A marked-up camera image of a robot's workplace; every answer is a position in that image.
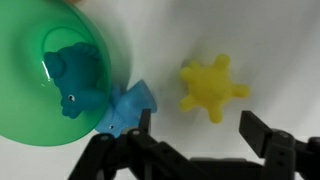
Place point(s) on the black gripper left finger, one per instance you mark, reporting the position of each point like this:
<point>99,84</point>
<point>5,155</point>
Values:
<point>156,156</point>

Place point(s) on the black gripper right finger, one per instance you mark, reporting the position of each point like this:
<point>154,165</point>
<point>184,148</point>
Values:
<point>283,156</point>

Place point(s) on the yellow spiky rubber doll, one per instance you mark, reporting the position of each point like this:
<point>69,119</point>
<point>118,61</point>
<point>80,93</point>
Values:
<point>210,86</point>

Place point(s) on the green plastic bowl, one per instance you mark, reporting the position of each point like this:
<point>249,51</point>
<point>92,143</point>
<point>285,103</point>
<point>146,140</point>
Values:
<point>26,110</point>

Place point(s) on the teal rubber doll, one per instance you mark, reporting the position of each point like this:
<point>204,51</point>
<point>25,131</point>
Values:
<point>80,76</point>

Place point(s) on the light blue rubber toy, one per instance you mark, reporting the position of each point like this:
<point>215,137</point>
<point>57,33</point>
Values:
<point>133,100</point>

